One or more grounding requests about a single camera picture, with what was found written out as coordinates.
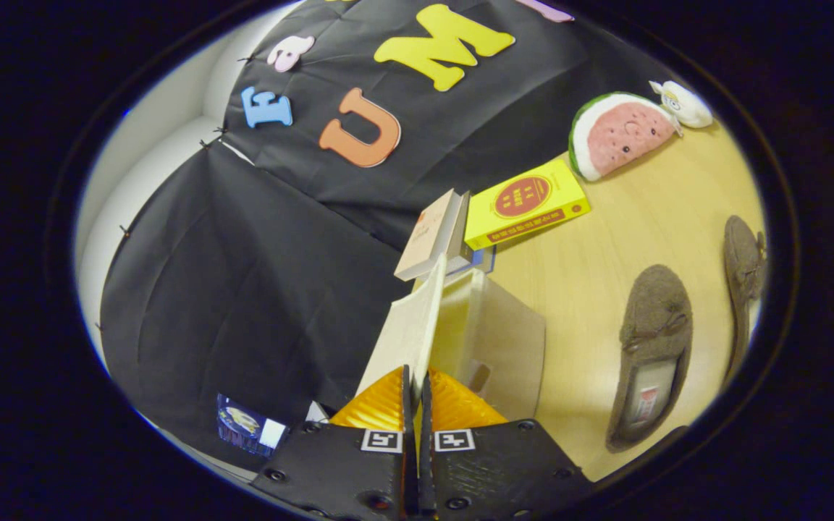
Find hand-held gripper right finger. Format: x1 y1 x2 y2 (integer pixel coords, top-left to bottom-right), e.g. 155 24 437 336
421 365 595 518

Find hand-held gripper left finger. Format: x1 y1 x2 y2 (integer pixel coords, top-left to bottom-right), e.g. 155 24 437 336
250 364 418 518

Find beige fabric storage box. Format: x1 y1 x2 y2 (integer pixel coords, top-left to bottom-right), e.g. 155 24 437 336
355 253 547 422

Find brown fuzzy shoe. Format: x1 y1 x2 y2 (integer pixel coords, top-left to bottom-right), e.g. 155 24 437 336
605 264 694 454
723 215 768 381

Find blue printed box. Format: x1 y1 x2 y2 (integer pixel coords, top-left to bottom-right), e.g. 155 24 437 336
216 393 289 458

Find beige book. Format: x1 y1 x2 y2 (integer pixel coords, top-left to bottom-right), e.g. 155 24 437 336
394 190 461 281

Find yellow book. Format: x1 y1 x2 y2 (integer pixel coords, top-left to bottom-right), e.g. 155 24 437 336
464 158 591 251

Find watermelon slice plush toy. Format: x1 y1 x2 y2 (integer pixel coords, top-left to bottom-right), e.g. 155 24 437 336
568 91 681 182

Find white plush toy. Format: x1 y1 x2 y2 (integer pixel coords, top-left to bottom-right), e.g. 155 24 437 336
649 80 715 130

